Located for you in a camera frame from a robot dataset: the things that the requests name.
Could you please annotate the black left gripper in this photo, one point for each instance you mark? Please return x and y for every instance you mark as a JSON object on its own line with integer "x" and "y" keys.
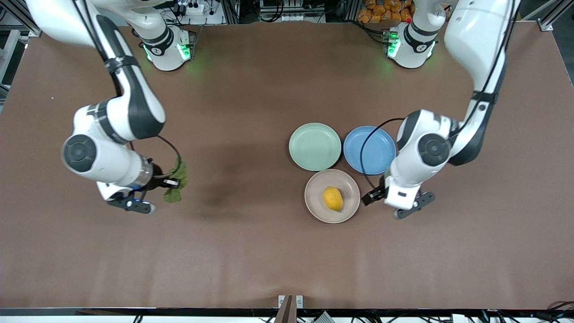
{"x": 375, "y": 194}

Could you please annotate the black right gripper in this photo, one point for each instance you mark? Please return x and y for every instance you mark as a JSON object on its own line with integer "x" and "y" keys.
{"x": 157, "y": 176}

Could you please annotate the green lettuce leaf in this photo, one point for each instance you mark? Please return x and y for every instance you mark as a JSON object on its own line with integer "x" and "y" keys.
{"x": 172, "y": 195}

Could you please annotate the yellow lemon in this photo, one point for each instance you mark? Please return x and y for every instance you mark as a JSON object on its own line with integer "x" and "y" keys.
{"x": 333, "y": 198}

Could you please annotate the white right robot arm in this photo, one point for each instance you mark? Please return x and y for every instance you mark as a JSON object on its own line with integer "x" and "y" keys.
{"x": 112, "y": 161}

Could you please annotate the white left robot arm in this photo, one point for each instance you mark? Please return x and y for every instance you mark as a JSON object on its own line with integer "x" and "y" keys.
{"x": 417, "y": 166}

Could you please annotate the blue plate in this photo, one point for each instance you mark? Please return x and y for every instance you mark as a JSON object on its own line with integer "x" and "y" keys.
{"x": 376, "y": 150}

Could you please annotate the beige plate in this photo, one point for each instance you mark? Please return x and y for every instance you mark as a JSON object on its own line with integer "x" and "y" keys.
{"x": 314, "y": 202}

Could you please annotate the pale green plate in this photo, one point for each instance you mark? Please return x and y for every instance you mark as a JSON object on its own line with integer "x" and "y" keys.
{"x": 315, "y": 146}

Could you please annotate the grey finned electronics box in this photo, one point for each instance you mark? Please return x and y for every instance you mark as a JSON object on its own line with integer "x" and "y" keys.
{"x": 323, "y": 318}

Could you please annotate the small white box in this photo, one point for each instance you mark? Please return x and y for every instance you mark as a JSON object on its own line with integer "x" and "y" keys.
{"x": 459, "y": 318}

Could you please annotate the white power strip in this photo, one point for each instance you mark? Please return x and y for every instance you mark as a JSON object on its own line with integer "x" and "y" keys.
{"x": 190, "y": 8}

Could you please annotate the pile of orange packets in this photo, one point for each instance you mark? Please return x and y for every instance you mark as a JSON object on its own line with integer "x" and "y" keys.
{"x": 385, "y": 11}

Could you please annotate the aluminium camera mount post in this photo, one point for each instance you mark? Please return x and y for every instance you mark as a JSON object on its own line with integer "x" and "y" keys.
{"x": 287, "y": 314}

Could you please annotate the aluminium frame profile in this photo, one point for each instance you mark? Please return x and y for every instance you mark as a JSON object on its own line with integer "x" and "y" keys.
{"x": 18, "y": 30}
{"x": 546, "y": 24}

